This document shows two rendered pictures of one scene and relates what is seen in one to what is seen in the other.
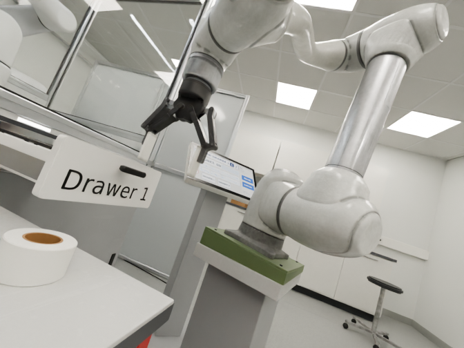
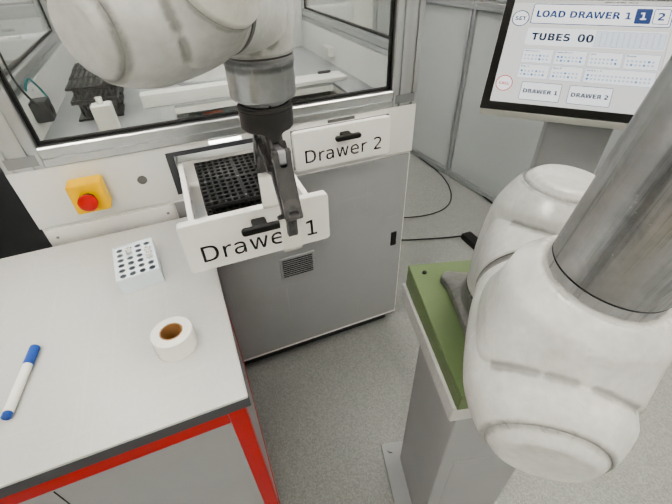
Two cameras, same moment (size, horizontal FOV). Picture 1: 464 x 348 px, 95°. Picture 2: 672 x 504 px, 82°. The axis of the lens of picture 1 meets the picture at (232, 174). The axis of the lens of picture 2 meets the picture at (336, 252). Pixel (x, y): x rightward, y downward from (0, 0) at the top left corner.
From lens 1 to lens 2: 0.57 m
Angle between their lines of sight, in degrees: 67
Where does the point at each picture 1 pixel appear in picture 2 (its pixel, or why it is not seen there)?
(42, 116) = (225, 127)
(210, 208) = (563, 150)
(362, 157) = (628, 260)
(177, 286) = not seen: hidden behind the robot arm
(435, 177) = not seen: outside the picture
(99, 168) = (228, 234)
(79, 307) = (179, 387)
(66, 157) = (190, 241)
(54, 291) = (177, 368)
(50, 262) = (169, 352)
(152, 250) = not seen: hidden behind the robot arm
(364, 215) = (508, 422)
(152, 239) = (521, 166)
